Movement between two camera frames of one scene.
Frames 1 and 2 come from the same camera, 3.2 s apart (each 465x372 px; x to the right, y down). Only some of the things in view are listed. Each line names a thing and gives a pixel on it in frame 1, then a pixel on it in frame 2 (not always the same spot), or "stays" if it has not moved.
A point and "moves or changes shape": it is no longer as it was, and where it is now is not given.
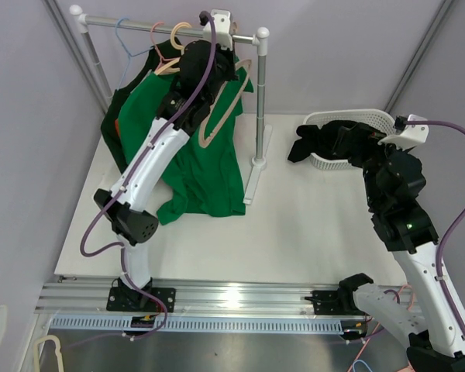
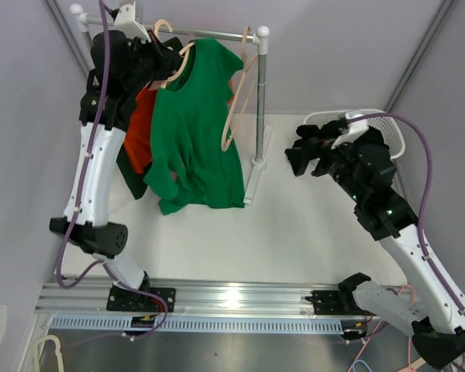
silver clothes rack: x=260 y=39 stays
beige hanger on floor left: x=57 y=348 stays
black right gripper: x=387 y=148 -> x=300 y=157
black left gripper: x=229 y=56 -> x=166 y=59
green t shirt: x=209 y=177 moves or changes shape
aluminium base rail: x=85 y=296 stays
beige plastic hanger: x=249 y=63 -> x=249 y=61
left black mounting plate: x=132 y=299 stays
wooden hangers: x=165 y=69 moves or changes shape
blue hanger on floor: x=359 y=360 stays
